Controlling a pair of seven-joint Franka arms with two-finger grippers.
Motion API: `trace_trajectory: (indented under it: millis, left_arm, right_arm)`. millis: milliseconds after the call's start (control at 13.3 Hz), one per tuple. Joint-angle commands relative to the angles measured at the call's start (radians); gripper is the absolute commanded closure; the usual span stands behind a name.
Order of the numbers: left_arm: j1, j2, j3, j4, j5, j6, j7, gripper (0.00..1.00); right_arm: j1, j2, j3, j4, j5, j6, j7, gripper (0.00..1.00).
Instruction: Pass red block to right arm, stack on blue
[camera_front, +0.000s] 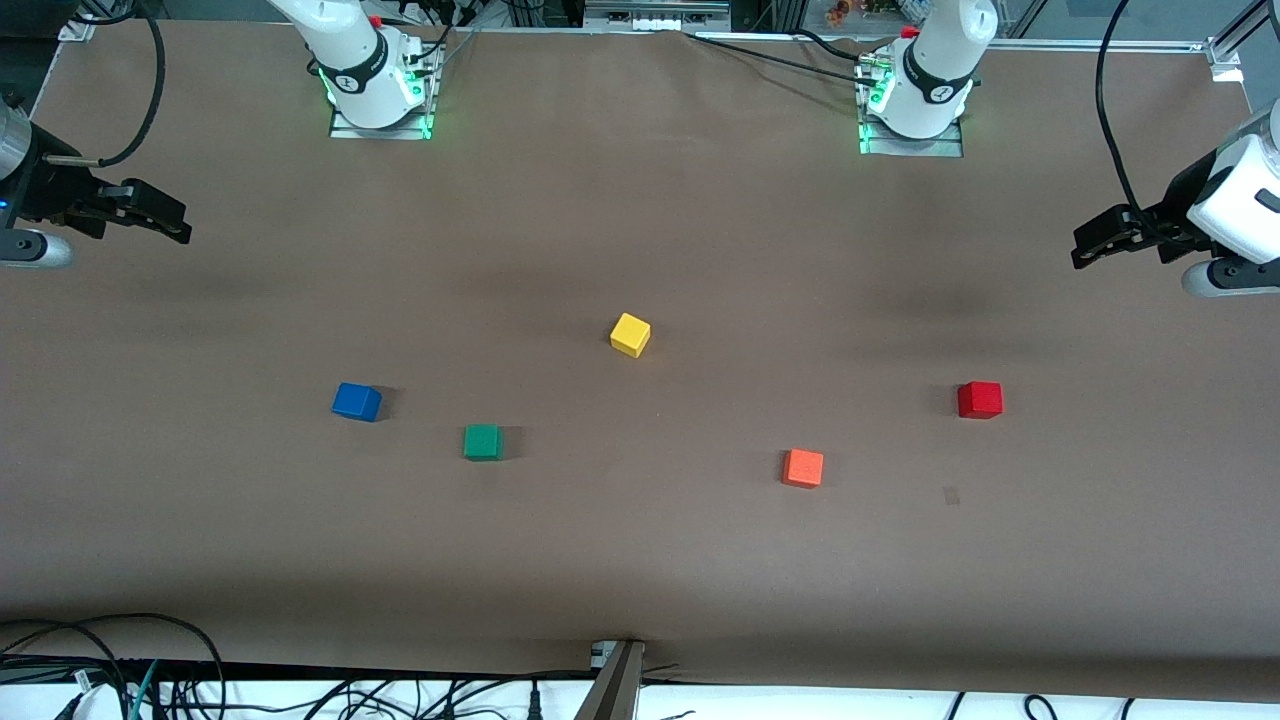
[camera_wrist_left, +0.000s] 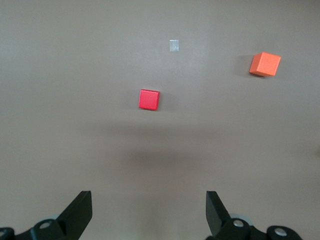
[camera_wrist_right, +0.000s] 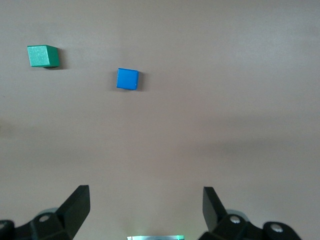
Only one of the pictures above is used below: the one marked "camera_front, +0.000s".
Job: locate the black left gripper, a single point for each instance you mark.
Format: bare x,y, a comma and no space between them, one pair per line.
1180,205

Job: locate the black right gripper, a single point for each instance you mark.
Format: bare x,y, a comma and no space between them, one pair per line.
42,190

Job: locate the red wooden block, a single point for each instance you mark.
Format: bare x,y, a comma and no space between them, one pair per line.
980,400

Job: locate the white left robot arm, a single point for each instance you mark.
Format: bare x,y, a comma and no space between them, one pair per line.
935,70

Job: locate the blue wooden block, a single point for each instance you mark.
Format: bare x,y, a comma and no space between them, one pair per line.
355,402

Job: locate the orange wooden block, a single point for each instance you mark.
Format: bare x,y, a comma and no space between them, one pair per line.
802,468

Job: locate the green wooden block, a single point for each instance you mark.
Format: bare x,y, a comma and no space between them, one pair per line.
482,442

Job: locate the yellow wooden block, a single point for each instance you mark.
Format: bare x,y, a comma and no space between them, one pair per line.
630,335

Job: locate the colourful toy figures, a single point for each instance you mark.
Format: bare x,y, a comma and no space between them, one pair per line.
860,10

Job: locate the aluminium corner bracket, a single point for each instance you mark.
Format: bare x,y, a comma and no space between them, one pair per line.
78,28
1225,60

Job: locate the black edge rail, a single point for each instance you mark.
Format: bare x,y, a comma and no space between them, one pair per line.
300,668

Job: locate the metal post with bracket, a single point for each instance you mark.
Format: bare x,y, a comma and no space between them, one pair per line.
612,685

